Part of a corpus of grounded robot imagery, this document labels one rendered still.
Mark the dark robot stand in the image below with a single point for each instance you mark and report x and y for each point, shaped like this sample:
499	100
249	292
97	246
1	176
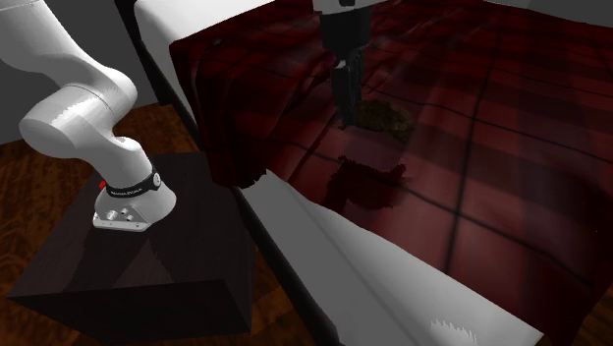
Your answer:
182	249

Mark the olive green lumpy object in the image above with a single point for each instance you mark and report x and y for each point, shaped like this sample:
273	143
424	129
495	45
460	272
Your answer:
385	120

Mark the red plaid blanket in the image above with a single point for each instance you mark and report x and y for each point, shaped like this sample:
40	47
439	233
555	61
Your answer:
503	158

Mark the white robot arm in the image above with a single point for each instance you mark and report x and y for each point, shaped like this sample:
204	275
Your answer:
81	120

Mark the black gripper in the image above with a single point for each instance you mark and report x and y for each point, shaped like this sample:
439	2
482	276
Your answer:
345	29

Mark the white bed with dark frame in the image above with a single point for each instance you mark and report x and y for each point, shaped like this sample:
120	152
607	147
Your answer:
364	287

